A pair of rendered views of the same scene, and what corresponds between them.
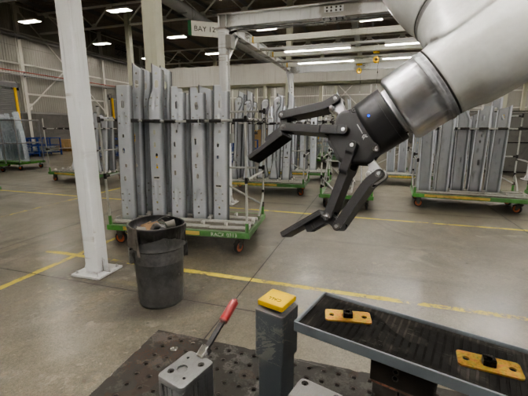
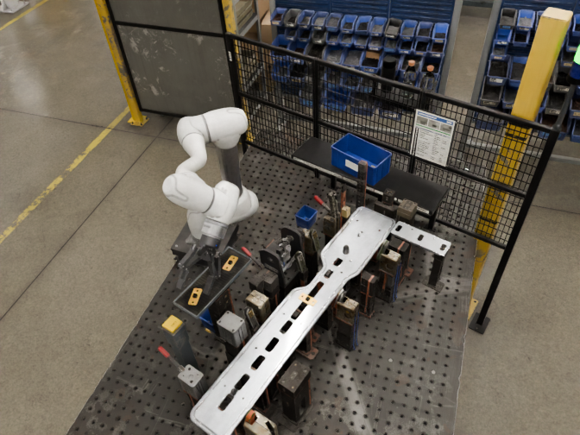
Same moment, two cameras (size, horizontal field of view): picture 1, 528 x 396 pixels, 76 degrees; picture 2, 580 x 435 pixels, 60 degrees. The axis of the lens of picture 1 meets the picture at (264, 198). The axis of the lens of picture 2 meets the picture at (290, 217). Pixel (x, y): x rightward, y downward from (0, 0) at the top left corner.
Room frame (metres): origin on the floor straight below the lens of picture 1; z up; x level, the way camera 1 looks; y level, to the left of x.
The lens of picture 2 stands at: (0.04, 1.09, 2.91)
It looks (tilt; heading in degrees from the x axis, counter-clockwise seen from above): 46 degrees down; 275
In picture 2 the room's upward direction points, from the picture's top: 4 degrees counter-clockwise
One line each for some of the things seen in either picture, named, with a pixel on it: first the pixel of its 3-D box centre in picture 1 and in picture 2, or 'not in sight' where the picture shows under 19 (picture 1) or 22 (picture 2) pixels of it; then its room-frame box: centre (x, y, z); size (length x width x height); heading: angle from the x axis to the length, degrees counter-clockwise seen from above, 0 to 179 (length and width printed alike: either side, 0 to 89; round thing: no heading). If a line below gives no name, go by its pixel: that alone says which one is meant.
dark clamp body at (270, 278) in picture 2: not in sight; (270, 299); (0.28, -0.33, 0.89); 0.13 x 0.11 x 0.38; 147
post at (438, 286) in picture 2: not in sight; (437, 267); (-0.56, -0.56, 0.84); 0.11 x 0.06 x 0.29; 147
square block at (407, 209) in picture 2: not in sight; (404, 228); (-0.42, -0.80, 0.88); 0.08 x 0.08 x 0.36; 57
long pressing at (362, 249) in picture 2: not in sight; (306, 304); (0.10, -0.23, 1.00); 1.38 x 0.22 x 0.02; 57
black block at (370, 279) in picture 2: not in sight; (368, 295); (-0.19, -0.38, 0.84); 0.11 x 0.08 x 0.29; 147
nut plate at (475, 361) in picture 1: (489, 361); (230, 262); (0.44, -0.34, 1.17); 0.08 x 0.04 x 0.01; 66
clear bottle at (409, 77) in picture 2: not in sight; (409, 79); (-0.43, -1.23, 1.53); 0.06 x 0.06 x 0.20
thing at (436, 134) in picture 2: not in sight; (431, 137); (-0.55, -1.05, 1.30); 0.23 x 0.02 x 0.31; 147
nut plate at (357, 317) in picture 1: (347, 314); (194, 295); (0.57, -0.16, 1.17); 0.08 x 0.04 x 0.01; 81
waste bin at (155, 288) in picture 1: (159, 261); not in sight; (2.76, 0.92, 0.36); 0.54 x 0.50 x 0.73; 162
